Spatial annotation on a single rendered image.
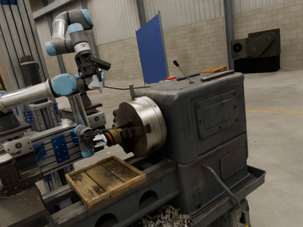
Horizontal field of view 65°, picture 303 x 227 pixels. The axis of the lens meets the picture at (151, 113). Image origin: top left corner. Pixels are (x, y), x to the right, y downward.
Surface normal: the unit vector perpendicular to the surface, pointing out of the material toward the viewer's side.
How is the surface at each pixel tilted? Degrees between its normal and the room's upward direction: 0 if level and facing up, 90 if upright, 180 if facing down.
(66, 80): 89
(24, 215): 0
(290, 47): 90
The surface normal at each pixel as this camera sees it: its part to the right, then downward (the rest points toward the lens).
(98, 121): 0.66, 0.08
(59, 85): 0.32, 0.18
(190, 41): -0.63, 0.29
